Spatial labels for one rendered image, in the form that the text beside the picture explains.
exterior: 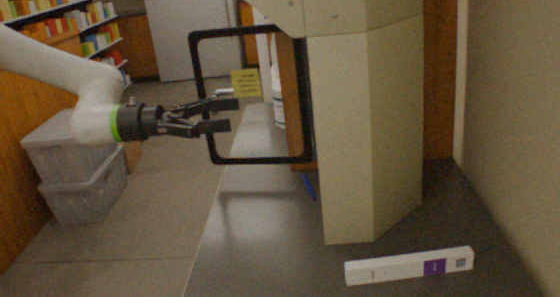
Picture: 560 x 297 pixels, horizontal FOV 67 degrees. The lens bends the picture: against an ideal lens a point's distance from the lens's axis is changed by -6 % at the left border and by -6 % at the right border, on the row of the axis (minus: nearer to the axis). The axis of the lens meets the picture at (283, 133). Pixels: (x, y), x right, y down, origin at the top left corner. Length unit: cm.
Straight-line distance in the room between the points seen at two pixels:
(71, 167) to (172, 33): 335
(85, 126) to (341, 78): 60
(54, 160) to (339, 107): 244
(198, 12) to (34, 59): 482
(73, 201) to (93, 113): 212
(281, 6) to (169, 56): 534
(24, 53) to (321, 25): 71
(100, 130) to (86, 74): 16
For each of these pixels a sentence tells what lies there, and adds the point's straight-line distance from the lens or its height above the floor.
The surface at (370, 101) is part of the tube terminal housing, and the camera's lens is 88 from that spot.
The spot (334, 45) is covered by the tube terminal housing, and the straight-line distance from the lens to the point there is 84.
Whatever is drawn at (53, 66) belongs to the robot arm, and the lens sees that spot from 118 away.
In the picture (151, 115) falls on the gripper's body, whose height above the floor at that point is 125.
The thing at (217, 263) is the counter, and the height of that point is 94.
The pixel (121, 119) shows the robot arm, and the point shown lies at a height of 125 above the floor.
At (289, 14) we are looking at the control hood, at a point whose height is 146.
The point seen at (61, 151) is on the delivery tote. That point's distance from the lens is 303.
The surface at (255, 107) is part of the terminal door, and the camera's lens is 122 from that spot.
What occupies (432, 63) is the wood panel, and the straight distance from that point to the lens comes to 127.
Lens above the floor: 157
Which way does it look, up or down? 23 degrees down
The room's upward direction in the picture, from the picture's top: 7 degrees counter-clockwise
